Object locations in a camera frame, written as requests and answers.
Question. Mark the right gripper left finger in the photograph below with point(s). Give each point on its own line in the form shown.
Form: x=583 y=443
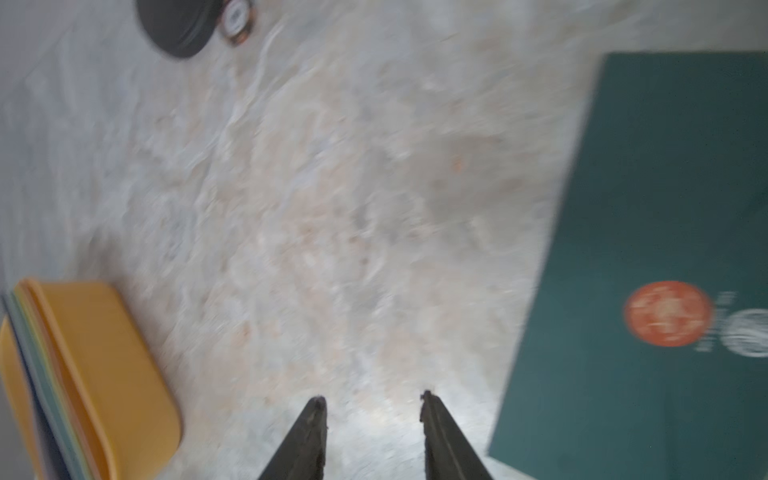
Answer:
x=302 y=453

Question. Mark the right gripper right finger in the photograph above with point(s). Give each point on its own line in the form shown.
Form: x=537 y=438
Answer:
x=448 y=453

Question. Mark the yellow storage tray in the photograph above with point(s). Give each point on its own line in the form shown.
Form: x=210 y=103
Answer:
x=127 y=420

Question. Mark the dark green envelope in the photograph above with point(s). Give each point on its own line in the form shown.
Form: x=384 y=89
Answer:
x=644 y=355

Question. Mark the light green envelope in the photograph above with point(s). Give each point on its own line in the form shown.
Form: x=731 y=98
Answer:
x=47 y=387

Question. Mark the navy blue envelope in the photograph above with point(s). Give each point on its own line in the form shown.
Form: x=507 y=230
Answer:
x=37 y=435

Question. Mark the small round ring badge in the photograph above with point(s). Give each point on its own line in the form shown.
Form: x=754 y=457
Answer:
x=236 y=20

